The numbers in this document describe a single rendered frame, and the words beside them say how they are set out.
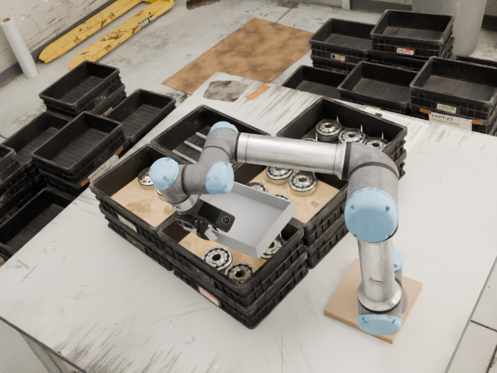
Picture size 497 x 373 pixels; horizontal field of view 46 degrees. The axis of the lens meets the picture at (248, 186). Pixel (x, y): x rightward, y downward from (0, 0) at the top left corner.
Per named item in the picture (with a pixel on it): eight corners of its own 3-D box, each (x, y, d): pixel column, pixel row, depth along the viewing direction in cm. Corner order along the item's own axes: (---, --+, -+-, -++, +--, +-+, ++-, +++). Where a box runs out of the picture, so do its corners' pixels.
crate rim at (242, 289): (306, 233, 185) (305, 228, 184) (242, 295, 172) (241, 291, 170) (219, 185, 208) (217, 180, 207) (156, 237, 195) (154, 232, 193)
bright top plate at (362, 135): (370, 136, 223) (370, 135, 223) (352, 149, 219) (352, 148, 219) (350, 126, 229) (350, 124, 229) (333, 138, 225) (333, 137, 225)
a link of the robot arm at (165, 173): (174, 181, 136) (142, 183, 139) (192, 204, 145) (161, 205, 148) (181, 153, 140) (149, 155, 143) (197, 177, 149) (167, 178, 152)
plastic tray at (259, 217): (294, 214, 174) (293, 201, 171) (257, 260, 163) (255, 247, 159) (222, 188, 187) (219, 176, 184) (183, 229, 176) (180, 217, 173)
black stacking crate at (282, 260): (308, 252, 192) (305, 229, 184) (247, 314, 178) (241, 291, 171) (224, 204, 215) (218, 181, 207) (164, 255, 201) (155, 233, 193)
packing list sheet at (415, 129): (431, 122, 247) (431, 121, 247) (410, 155, 235) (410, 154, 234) (360, 106, 264) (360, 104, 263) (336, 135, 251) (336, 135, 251)
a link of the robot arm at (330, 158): (403, 135, 143) (208, 111, 150) (402, 165, 135) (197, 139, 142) (395, 169, 151) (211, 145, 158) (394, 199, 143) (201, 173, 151)
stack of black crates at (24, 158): (65, 154, 367) (44, 110, 344) (98, 166, 352) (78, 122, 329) (16, 195, 345) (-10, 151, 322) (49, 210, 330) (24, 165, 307)
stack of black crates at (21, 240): (61, 216, 325) (45, 186, 309) (99, 234, 310) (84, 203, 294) (5, 266, 303) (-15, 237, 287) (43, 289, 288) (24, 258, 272)
